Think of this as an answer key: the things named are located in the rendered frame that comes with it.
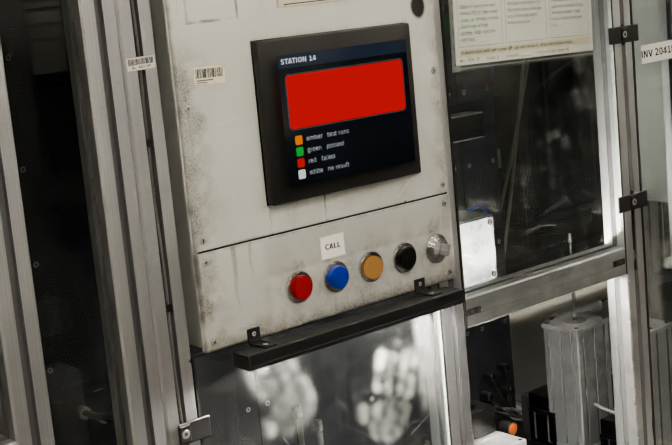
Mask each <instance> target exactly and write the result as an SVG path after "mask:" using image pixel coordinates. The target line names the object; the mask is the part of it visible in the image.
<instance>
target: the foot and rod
mask: <svg viewBox="0 0 672 445"><path fill-rule="evenodd" d="M470 409H471V421H472V429H473V437H474V439H477V438H479V437H481V436H484V435H486V434H488V433H491V432H493V431H496V423H495V410H494V405H492V404H488V403H484V402H480V401H477V400H473V399H470Z"/></svg>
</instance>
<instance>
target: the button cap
mask: <svg viewBox="0 0 672 445"><path fill-rule="evenodd" d="M328 280H329V284H330V285H331V286H332V287H333V288H335V289H342V288H344V287H345V286H346V284H347V283H348V280H349V273H348V270H347V269H346V268H345V267H344V266H340V265H337V266H334V267H333V268H332V269H331V270H330V272H329V276H328Z"/></svg>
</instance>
